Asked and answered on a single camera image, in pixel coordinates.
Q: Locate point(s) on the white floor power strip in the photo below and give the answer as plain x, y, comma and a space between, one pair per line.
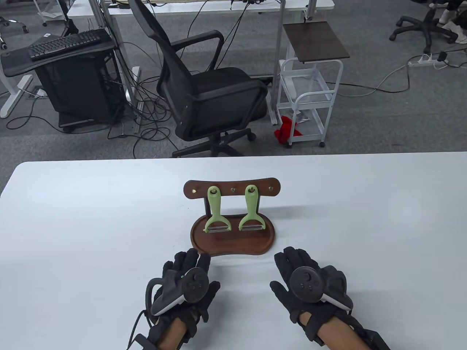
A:
419, 63

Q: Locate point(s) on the dark wooden key rack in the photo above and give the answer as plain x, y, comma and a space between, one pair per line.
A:
233, 242

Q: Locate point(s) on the black mesh office chair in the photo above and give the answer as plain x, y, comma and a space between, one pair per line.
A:
219, 87

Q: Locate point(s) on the black curved desktop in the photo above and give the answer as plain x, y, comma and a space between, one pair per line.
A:
18, 62

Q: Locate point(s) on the black office chair base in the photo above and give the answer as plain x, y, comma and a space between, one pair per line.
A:
427, 25

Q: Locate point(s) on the person's right forearm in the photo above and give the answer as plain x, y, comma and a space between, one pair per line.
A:
335, 337

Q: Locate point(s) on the white rolling cart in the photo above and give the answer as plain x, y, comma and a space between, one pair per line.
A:
313, 125

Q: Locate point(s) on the person's left hand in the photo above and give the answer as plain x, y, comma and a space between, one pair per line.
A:
189, 259

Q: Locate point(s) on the black computer tower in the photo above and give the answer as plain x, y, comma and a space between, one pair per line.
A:
73, 87

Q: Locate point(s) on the red cloth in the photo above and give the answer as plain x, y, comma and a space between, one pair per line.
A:
284, 131

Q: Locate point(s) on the black keyboard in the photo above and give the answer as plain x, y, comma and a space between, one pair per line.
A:
62, 43

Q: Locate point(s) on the person's right hand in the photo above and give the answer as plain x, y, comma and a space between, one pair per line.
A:
288, 259

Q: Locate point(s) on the white desk foot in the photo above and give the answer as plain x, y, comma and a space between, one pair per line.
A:
14, 96

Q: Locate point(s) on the green vegetable scraper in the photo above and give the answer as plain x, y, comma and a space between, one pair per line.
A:
213, 204
251, 204

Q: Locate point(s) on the silver chair base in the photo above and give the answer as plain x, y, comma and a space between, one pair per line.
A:
14, 22

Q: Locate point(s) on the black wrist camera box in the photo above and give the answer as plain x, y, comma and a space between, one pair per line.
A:
146, 342
374, 341

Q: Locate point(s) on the dark brown wooden board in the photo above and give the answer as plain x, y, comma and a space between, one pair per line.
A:
313, 40

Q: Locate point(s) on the person's left forearm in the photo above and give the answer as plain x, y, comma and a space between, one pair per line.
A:
173, 333

